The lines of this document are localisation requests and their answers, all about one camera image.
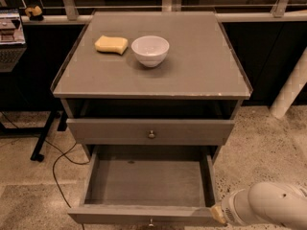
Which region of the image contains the grey drawer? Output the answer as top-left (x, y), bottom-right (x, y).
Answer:
top-left (67, 118), bottom-right (234, 146)
top-left (68, 146), bottom-right (221, 227)

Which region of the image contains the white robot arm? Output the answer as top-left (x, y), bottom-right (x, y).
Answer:
top-left (210, 49), bottom-right (307, 230)

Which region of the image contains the grey drawer cabinet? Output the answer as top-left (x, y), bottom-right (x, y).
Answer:
top-left (50, 11), bottom-right (254, 165)

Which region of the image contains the grey top drawer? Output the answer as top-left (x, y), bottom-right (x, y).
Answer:
top-left (67, 118), bottom-right (234, 146)

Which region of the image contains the white ceramic bowl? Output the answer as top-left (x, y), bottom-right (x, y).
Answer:
top-left (131, 35), bottom-right (170, 67)

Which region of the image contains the black desk stand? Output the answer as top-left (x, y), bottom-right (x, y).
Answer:
top-left (0, 110), bottom-right (68, 162)

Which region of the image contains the yellow sponge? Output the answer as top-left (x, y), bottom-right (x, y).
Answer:
top-left (94, 35), bottom-right (128, 55)

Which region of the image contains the metal window railing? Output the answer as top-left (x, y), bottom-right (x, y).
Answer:
top-left (18, 0), bottom-right (307, 24)

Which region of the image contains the open laptop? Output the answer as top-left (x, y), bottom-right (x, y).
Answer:
top-left (0, 7), bottom-right (27, 73)

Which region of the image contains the yellow black tape dispenser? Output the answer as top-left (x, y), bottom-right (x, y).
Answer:
top-left (25, 5), bottom-right (44, 21)

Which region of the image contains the black floor cable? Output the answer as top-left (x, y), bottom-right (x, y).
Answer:
top-left (0, 111), bottom-right (91, 230)

